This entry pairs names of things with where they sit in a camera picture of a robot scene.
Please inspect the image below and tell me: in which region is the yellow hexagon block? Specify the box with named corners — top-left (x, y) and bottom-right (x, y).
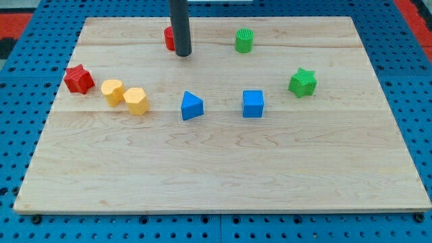
top-left (123, 88), bottom-right (150, 115)

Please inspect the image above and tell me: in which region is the green star block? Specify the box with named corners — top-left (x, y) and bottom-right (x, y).
top-left (288, 67), bottom-right (317, 99)

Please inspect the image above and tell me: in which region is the yellow heart block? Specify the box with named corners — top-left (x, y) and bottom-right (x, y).
top-left (101, 79), bottom-right (125, 107)

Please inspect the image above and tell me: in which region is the red star block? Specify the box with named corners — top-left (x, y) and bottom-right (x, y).
top-left (63, 64), bottom-right (95, 95)

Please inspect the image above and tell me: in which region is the blue triangle block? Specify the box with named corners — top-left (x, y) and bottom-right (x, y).
top-left (181, 91), bottom-right (204, 121)

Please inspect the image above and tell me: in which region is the blue cube block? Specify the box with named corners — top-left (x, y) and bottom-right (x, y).
top-left (242, 90), bottom-right (265, 117)

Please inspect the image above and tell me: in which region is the wooden board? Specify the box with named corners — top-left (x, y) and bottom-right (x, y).
top-left (13, 17), bottom-right (431, 215)

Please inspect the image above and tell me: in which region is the green cylinder block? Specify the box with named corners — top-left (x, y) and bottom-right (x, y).
top-left (235, 28), bottom-right (254, 53)

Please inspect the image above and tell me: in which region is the red cylinder block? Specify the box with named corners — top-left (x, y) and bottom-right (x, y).
top-left (164, 26), bottom-right (175, 51)

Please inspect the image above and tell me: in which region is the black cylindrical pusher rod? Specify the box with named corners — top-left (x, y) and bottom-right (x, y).
top-left (168, 0), bottom-right (192, 57)

